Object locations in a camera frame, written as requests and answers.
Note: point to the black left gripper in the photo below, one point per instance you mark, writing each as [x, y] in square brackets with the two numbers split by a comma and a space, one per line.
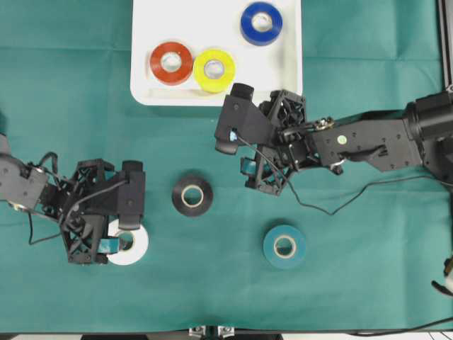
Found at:
[75, 203]

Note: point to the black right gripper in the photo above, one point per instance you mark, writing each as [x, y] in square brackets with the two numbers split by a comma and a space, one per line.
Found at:
[287, 151]

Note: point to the white tape roll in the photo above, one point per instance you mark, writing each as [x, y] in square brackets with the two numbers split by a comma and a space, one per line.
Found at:
[140, 244]

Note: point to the yellow tape roll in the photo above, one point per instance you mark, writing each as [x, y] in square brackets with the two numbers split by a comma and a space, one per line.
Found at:
[214, 70]

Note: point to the red tape roll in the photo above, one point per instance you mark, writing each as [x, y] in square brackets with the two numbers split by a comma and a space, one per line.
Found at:
[171, 63]

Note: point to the blue tape roll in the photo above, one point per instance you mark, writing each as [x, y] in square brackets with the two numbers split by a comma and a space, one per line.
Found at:
[261, 23]

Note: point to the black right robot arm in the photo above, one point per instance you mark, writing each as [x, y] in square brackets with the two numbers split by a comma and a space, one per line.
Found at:
[388, 140]

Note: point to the black tape roll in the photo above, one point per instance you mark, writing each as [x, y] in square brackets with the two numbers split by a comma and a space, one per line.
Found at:
[192, 196]

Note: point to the teal green tape roll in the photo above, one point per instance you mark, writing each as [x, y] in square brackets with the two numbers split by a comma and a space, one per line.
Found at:
[284, 246]

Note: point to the white plastic tray case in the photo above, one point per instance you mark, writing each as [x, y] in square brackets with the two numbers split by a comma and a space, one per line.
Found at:
[201, 25]

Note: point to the green table cloth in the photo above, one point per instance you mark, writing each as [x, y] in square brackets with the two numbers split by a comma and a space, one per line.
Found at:
[374, 241]

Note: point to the white connector at edge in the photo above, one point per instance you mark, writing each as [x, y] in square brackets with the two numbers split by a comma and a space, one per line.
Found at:
[445, 288]

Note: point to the metal bracket left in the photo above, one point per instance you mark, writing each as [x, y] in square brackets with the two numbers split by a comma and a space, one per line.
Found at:
[197, 331]

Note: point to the metal bracket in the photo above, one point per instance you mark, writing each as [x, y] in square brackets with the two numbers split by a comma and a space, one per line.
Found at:
[225, 331]
[197, 331]

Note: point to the metal bracket right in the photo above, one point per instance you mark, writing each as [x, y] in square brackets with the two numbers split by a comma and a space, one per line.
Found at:
[225, 331]

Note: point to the aluminium frame rail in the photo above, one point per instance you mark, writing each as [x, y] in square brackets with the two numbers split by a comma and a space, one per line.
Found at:
[444, 14]

